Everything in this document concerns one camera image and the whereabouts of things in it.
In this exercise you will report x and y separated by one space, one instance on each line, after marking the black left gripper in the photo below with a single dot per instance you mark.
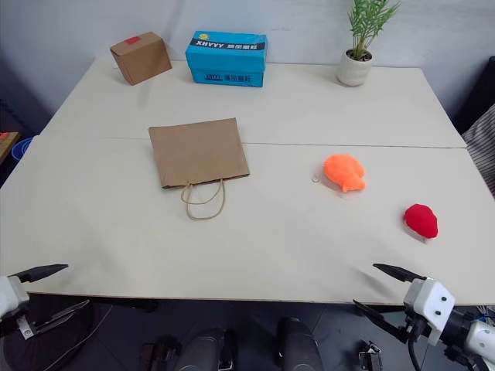
12 328

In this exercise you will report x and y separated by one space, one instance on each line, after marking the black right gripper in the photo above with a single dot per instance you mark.
415 326

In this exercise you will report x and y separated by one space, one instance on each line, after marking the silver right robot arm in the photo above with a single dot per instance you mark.
477 340

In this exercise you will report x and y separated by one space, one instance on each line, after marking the dark rounded shape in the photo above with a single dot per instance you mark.
298 344
203 351
46 351

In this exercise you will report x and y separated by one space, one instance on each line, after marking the small black device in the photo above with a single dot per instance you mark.
370 357

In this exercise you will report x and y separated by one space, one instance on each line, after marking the red plush toy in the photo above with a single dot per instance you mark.
422 219

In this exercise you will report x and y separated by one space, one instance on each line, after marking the orange plush toy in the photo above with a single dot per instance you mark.
342 168

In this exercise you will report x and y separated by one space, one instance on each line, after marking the blue bucket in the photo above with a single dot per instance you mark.
22 148

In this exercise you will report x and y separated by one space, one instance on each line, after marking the wooden shelf board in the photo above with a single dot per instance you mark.
7 145

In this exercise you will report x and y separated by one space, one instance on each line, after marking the striped grey cloth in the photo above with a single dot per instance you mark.
483 147

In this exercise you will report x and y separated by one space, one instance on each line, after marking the white ribbed plant pot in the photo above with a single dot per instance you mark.
354 67

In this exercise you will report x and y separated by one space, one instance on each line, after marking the brown cardboard box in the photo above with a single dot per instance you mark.
141 58

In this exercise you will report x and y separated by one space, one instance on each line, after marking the green leafy plant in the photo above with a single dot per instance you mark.
367 23

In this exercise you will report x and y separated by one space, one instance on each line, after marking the blue shoe box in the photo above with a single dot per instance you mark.
228 58

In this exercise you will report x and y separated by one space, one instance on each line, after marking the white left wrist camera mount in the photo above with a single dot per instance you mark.
11 293

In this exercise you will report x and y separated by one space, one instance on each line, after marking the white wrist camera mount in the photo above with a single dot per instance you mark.
431 301
11 293

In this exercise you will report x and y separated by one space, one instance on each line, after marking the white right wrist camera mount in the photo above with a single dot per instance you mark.
431 301

